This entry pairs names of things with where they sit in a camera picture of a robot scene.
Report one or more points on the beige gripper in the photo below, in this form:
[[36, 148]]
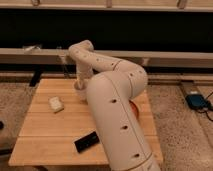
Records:
[[82, 87]]

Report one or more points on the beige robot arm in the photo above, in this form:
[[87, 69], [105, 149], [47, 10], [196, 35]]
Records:
[[110, 84]]

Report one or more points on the wooden table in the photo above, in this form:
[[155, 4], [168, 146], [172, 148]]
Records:
[[47, 138]]

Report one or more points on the orange round bowl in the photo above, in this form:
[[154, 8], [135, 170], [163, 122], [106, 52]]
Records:
[[134, 109]]

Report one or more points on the black rectangular remote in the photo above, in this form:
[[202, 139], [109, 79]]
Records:
[[86, 142]]

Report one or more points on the blue device on floor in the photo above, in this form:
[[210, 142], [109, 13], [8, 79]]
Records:
[[196, 101]]

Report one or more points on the long wooden bench rail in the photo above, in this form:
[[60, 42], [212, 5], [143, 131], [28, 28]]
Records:
[[146, 58]]

